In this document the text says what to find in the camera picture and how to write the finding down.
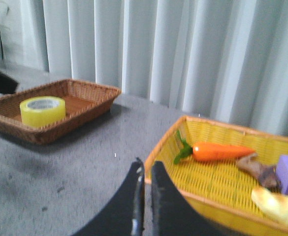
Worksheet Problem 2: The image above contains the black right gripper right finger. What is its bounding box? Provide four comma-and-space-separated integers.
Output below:
151, 161, 222, 236

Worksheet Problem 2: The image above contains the brown wicker basket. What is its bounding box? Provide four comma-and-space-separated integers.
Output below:
0, 79, 121, 145

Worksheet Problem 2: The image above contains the white pleated curtain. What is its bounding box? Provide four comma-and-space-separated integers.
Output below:
0, 0, 288, 136

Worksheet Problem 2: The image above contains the orange toy carrot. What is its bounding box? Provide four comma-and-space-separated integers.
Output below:
173, 130, 256, 164

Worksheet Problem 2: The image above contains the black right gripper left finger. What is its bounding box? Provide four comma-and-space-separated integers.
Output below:
74, 158, 145, 236

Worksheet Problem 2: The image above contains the yellow tape roll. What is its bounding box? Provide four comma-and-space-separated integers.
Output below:
19, 96, 66, 128

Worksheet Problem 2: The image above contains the pale yellow banana toy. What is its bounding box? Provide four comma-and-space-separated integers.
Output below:
251, 187, 288, 225

